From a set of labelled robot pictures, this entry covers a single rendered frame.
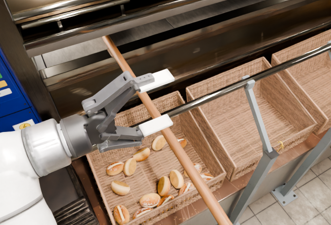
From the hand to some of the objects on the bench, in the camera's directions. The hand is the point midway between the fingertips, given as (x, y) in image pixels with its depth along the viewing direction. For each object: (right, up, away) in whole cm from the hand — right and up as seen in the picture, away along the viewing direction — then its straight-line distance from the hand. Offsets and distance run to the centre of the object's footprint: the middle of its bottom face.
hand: (165, 101), depth 55 cm
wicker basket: (+100, +5, +125) cm, 160 cm away
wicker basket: (-7, -38, +88) cm, 96 cm away
